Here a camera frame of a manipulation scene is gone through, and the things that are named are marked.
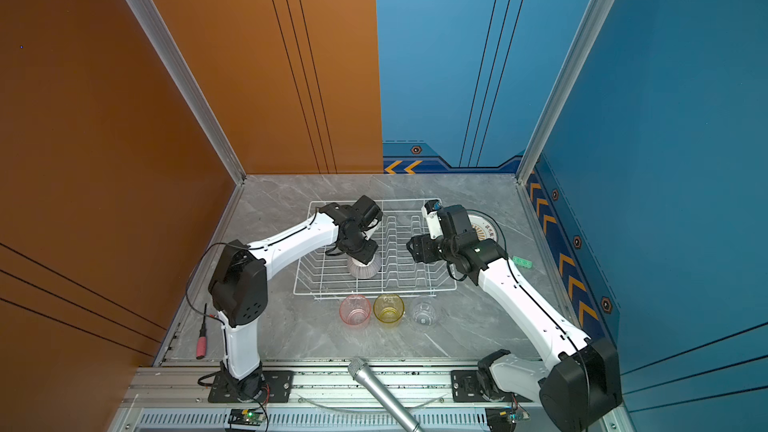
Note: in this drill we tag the pink plastic cup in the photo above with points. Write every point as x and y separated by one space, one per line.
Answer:
355 311

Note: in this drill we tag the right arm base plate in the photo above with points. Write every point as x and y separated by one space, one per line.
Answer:
466 387

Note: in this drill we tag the white wire dish rack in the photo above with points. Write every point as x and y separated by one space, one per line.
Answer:
324 273

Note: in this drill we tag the yellow plastic cup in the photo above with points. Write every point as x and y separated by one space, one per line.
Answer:
389 309

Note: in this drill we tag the left circuit board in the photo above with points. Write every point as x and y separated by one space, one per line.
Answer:
249 419

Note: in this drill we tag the right circuit board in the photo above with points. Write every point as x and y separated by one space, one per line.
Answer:
504 419

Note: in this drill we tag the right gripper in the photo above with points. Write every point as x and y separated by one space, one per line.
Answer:
422 245

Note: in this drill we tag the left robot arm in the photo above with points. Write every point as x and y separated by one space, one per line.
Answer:
239 285

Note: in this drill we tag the clear plastic cup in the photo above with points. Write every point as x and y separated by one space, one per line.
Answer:
424 313

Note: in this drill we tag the green plastic block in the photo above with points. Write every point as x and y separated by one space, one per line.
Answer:
521 262

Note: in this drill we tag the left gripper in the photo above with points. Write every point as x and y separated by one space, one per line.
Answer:
368 254

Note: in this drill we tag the red handled screwdriver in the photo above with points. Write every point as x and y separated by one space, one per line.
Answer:
201 344

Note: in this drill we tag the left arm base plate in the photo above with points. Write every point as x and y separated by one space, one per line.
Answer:
271 386

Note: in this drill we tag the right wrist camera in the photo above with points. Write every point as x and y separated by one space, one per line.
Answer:
430 214

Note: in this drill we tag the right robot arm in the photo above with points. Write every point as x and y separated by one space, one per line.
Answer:
576 377

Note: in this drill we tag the aluminium front rail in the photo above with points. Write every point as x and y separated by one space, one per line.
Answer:
324 397

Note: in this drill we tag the circuit board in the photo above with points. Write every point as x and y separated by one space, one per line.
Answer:
249 419
504 419

